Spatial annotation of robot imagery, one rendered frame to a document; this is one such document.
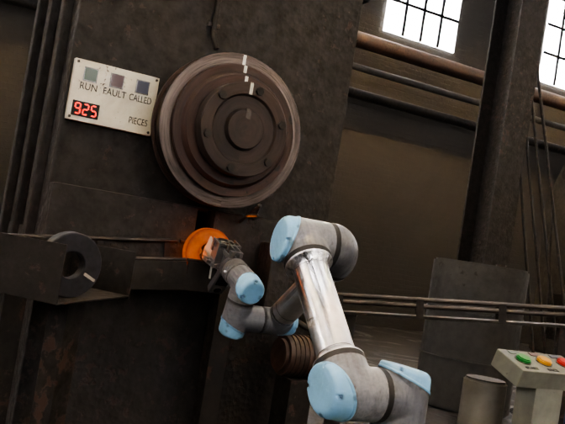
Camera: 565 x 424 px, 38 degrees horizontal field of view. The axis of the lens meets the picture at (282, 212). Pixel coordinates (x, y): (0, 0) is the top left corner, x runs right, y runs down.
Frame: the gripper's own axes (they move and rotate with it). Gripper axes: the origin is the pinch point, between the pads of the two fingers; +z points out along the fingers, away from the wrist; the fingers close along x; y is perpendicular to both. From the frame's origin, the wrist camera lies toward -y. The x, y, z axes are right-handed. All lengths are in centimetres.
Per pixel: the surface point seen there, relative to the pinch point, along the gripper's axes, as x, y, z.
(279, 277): -23.5, -3.5, -5.8
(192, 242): 5.9, 1.7, -0.8
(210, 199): 3.5, 15.3, 1.2
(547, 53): -715, 123, 672
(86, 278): 46, 2, -39
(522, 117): -355, 50, 279
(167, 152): 19.3, 26.0, 4.6
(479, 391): -59, -6, -66
